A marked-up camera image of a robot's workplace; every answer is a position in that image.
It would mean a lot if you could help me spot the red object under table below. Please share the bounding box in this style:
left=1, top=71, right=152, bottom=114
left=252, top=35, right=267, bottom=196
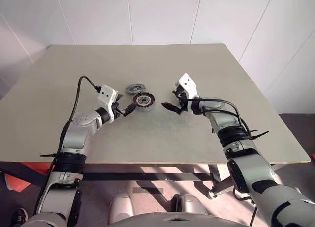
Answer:
left=0, top=162, right=51, bottom=192

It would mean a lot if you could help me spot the rounded right robot knee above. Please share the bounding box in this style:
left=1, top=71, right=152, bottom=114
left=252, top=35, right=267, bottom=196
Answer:
left=180, top=193, right=205, bottom=215

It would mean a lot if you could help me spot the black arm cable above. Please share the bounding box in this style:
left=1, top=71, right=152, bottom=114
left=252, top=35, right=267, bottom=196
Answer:
left=181, top=96, right=254, bottom=139
left=34, top=75, right=102, bottom=213

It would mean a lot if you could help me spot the rounded robot knee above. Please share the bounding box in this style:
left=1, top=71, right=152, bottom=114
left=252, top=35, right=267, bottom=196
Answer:
left=109, top=193, right=135, bottom=216
left=180, top=193, right=205, bottom=215

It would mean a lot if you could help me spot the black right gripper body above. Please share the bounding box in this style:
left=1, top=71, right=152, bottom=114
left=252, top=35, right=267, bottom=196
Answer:
left=177, top=89, right=191, bottom=114

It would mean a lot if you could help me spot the beige table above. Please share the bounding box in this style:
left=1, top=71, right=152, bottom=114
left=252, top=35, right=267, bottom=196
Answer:
left=0, top=43, right=312, bottom=166

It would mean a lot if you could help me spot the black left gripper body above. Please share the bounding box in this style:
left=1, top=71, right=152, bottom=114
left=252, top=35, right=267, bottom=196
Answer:
left=113, top=101, right=127, bottom=119

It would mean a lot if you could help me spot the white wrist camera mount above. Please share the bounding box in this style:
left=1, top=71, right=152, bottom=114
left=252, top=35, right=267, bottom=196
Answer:
left=178, top=73, right=200, bottom=114
left=97, top=85, right=119, bottom=122

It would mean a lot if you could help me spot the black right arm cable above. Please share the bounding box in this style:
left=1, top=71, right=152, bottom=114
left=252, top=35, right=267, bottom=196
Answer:
left=181, top=96, right=254, bottom=139

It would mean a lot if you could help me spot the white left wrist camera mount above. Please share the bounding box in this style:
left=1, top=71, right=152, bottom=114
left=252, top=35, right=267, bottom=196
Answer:
left=97, top=85, right=119, bottom=122

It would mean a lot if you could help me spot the grey metal gear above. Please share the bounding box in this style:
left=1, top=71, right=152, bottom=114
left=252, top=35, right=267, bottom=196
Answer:
left=125, top=83, right=145, bottom=96

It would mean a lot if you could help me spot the black table crossbar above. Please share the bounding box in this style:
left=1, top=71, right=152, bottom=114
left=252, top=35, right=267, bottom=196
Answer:
left=81, top=172, right=215, bottom=181

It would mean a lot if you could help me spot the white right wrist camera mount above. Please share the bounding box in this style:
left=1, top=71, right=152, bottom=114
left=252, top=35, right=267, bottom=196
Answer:
left=178, top=73, right=200, bottom=114

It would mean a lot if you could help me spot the grey robot torso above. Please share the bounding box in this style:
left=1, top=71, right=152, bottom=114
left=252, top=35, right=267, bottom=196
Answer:
left=24, top=211, right=249, bottom=227

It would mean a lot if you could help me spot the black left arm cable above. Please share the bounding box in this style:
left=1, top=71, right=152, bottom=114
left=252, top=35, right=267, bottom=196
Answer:
left=34, top=75, right=102, bottom=213

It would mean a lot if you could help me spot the round motor stator housing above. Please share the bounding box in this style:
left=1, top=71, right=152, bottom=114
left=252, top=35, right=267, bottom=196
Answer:
left=132, top=92, right=156, bottom=113

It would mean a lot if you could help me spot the rounded left robot knee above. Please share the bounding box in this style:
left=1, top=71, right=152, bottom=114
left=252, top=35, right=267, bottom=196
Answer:
left=109, top=193, right=135, bottom=216

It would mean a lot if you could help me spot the grey caster stand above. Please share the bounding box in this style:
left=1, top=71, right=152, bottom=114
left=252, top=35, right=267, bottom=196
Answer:
left=208, top=179, right=233, bottom=200

